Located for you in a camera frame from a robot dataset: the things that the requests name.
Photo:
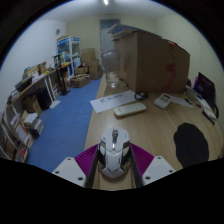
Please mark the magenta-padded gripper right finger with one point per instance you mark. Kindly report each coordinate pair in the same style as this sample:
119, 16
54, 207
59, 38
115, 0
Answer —
158, 170

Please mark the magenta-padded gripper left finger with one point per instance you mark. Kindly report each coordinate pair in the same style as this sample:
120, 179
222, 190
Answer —
70, 171

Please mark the white and grey computer mouse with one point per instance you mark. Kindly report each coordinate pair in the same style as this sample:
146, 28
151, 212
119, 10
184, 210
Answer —
114, 153

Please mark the black wavy-edged mouse pad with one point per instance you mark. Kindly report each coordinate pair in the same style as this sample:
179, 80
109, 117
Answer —
191, 145

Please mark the long white remote control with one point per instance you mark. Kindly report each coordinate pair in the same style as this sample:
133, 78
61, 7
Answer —
130, 109

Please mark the black pen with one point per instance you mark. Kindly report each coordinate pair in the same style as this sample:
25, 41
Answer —
208, 117

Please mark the plain white paper sheet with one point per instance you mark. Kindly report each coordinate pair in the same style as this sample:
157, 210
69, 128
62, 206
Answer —
181, 101

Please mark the white printed paper sheet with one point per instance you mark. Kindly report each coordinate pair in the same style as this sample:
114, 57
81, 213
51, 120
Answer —
106, 101

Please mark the open white notebook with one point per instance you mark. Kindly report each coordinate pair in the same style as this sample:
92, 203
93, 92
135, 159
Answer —
206, 107

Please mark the dark computer monitor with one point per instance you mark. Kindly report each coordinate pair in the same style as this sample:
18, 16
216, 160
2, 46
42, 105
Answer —
206, 87

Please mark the wooden side desk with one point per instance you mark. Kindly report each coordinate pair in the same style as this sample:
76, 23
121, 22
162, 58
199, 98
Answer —
36, 81

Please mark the large brown cardboard box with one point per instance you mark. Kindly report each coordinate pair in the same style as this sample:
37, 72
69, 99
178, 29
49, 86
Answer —
153, 60

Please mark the clear plastic water jug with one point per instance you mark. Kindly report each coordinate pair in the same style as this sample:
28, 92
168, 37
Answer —
110, 68

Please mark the stack of cardboard boxes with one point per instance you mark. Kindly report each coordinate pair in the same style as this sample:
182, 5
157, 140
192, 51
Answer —
90, 61

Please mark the blue claw machine cabinet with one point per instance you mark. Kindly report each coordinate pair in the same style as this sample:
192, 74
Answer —
68, 50

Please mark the grey door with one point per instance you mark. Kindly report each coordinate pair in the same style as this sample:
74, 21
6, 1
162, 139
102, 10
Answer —
106, 33

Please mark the ceiling light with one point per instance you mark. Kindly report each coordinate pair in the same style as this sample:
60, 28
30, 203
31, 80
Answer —
106, 2

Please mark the round wall clock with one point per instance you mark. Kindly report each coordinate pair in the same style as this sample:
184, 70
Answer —
57, 31

